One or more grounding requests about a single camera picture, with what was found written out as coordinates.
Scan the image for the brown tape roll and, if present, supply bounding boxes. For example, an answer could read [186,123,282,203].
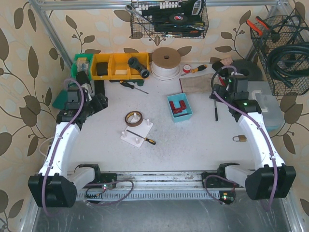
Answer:
[125,111,143,127]

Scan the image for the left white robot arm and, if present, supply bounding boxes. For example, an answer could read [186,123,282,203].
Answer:
[28,77,108,209]

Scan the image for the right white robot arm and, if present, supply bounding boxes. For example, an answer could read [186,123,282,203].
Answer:
[210,65,296,201]

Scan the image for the black ribbed bar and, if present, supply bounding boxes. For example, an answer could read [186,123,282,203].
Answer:
[94,80,105,95]

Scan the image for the small claw hammer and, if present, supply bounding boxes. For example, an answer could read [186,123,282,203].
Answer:
[214,99,219,121]

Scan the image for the beige work glove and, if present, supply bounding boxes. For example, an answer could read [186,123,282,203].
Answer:
[180,74,212,94]

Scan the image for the black sanding block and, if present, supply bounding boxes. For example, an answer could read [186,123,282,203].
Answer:
[212,58,233,77]

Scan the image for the black rubber disc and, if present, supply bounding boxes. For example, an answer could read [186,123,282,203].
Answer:
[232,59,263,81]

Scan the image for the translucent teal storage box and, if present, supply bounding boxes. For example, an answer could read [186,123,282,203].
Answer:
[248,81,284,132]

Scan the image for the black block in bin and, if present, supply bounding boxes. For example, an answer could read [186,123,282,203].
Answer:
[96,62,108,76]

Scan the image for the green plastic case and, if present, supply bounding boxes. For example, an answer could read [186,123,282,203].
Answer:
[52,89,68,110]

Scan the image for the yellow parts bin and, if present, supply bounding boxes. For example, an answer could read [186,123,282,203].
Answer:
[90,53,150,81]

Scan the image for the green parts bin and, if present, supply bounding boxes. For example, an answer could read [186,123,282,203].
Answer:
[71,54,93,79]

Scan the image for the blue plastic tray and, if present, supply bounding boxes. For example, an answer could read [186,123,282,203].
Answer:
[167,93,193,123]

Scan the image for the red springs in tray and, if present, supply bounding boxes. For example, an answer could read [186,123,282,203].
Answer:
[169,100,187,116]

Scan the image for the brass padlock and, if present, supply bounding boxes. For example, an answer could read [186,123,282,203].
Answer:
[232,134,247,143]

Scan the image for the red white tape roll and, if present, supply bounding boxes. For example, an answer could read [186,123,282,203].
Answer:
[183,64,191,73]

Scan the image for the black pipe fitting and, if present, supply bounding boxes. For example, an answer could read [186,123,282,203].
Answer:
[128,57,150,79]

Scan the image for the white peg base plate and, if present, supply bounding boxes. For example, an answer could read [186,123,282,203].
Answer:
[120,119,154,148]

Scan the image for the white cable spool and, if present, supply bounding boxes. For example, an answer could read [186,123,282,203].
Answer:
[151,47,181,81]

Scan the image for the coiled black hose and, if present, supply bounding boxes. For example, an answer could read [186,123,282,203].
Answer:
[267,14,309,83]

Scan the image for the orange handled pliers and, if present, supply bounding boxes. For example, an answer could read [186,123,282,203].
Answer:
[245,15,271,36]

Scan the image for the right wire basket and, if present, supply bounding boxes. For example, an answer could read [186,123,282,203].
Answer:
[246,14,309,96]

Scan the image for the wire basket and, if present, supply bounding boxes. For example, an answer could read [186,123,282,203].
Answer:
[246,14,309,96]
[125,0,209,41]

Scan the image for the top wire basket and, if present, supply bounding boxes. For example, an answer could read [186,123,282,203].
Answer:
[125,0,209,41]

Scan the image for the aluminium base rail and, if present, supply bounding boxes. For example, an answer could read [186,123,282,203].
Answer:
[31,170,288,201]

